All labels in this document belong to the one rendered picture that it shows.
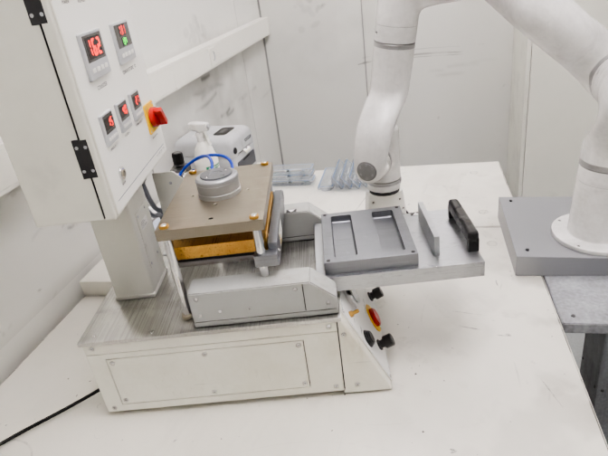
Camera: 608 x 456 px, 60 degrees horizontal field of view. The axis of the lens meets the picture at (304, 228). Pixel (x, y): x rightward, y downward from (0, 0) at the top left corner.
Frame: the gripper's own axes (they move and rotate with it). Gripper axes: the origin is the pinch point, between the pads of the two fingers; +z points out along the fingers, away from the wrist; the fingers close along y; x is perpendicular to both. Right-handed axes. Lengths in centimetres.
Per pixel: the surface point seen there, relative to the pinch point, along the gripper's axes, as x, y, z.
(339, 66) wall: -202, -15, -10
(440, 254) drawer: 40.0, -2.0, -18.5
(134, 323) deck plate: 42, 54, -14
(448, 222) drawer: 28.2, -7.2, -18.6
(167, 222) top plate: 40, 44, -32
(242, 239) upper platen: 40, 32, -27
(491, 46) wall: -180, -98, -13
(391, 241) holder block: 34.3, 5.6, -19.5
